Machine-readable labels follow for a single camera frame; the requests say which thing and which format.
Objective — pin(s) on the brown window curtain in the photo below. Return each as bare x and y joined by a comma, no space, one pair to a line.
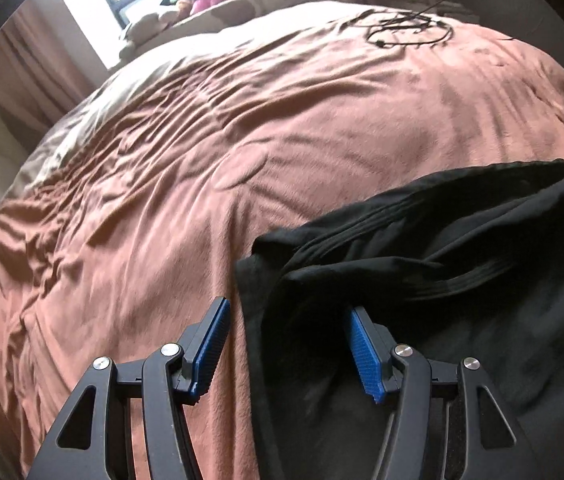
39,81

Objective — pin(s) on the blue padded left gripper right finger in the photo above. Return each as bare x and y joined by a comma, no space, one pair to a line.
373,349

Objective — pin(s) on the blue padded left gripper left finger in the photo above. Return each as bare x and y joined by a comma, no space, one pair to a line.
191,361

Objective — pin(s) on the brown fleece bed blanket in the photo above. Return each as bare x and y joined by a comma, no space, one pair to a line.
129,216

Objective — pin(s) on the black pants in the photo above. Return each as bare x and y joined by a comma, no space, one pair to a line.
465,262

